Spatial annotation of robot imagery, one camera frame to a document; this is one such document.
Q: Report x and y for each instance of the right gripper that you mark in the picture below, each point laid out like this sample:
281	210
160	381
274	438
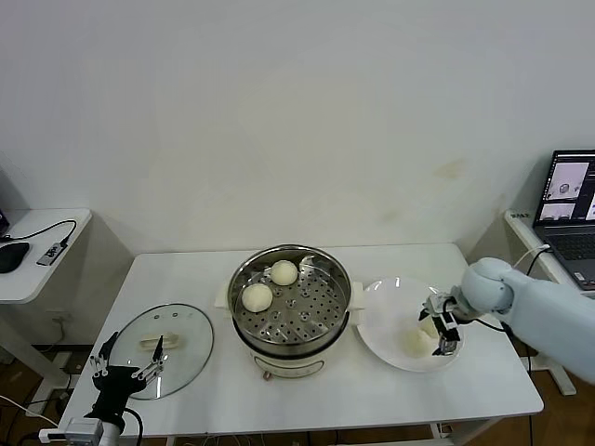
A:
454	313

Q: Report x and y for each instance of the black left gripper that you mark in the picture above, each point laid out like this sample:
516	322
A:
114	390

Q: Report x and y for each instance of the white steamed baozi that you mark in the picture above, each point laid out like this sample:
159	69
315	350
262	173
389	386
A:
428	329
284	273
413	344
257	298

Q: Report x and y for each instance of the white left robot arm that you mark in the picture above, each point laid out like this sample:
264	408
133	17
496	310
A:
111	429

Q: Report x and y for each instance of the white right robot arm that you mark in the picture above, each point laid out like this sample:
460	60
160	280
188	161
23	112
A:
534	311

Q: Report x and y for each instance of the stainless steel steamer basket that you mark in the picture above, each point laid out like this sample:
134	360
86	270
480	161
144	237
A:
307	320

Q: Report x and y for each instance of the white round plate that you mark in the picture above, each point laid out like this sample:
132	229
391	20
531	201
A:
390	302

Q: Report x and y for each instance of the white side desk with laptop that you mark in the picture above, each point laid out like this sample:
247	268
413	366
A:
523	230

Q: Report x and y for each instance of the white side desk with mouse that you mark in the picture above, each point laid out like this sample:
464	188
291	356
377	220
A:
46	260

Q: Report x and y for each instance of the grey usb hub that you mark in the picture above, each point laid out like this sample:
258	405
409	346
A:
51	254

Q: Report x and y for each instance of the cream electric cooker pot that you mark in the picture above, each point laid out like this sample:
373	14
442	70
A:
297	364

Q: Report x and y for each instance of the black computer mouse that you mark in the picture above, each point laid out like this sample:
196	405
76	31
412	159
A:
11	258

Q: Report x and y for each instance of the open grey laptop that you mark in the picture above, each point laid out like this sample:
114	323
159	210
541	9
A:
572	241

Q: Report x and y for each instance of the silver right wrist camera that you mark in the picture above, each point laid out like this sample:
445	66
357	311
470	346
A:
437	304

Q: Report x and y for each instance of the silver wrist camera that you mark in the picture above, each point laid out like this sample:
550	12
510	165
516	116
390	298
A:
83	428
437	304

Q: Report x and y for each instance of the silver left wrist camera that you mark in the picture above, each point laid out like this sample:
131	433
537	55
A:
83	428

